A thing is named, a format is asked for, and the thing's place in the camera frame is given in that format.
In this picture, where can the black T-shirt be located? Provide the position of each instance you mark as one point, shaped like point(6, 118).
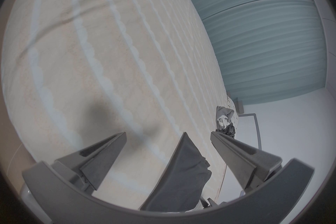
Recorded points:
point(183, 173)

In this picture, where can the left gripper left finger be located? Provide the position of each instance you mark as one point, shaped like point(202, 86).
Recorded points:
point(89, 165)

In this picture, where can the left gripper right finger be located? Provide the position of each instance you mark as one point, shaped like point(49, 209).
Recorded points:
point(249, 165)

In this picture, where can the white printed pillow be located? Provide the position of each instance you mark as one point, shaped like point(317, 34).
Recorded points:
point(234, 112)

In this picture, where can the bed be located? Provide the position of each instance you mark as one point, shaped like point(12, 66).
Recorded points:
point(105, 60)

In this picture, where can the pile of clothes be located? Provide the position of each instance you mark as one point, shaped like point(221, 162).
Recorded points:
point(224, 123)

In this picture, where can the grey bedside table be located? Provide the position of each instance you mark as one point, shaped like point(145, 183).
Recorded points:
point(238, 105)

